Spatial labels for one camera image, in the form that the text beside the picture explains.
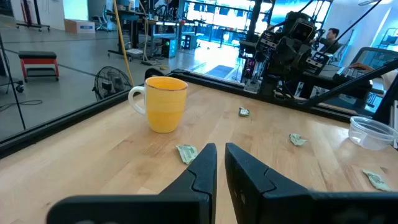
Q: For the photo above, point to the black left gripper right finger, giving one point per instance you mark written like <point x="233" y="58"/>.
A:
<point x="248" y="186"/>

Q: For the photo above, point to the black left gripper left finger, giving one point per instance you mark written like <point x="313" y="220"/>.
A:
<point x="199" y="186"/>

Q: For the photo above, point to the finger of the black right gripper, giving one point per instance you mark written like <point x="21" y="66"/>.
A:
<point x="266" y="41"/>
<point x="317" y="59"/>

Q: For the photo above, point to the green white sweetener packet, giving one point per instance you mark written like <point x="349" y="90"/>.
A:
<point x="297" y="140"/>
<point x="377" y="180"/>
<point x="187" y="154"/>
<point x="244" y="112"/>

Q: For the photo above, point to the clear plastic container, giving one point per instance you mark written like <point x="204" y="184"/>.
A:
<point x="370" y="137"/>

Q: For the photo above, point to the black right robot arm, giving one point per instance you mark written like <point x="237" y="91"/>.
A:
<point x="270" y="84"/>

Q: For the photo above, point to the person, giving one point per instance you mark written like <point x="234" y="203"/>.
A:
<point x="331" y="39"/>

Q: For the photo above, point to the black keyboard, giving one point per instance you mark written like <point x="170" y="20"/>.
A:
<point x="345" y="74"/>

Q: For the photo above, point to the person's hand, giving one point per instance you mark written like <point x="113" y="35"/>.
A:
<point x="360" y="66"/>

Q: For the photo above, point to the dark floor mat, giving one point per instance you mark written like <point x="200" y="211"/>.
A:
<point x="219" y="71"/>

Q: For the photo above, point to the yellow ceramic mug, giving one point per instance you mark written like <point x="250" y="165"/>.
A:
<point x="164" y="105"/>

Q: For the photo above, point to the black computer tower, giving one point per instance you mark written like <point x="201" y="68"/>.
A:
<point x="169" y="47"/>

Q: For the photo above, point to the black workbench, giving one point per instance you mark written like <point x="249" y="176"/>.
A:
<point x="134" y="31"/>

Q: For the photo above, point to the black floor fan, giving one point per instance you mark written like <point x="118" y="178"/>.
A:
<point x="110" y="84"/>

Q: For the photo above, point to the cardboard box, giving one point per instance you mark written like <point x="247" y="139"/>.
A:
<point x="79" y="26"/>

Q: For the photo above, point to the red black step stool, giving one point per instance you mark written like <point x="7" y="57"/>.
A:
<point x="37" y="60"/>

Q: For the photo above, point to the thin black pole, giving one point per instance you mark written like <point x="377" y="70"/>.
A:
<point x="12" y="84"/>

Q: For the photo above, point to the black rolling stand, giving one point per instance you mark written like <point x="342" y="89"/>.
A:
<point x="33" y="25"/>

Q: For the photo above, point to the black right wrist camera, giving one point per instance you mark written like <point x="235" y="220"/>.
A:
<point x="301" y="29"/>

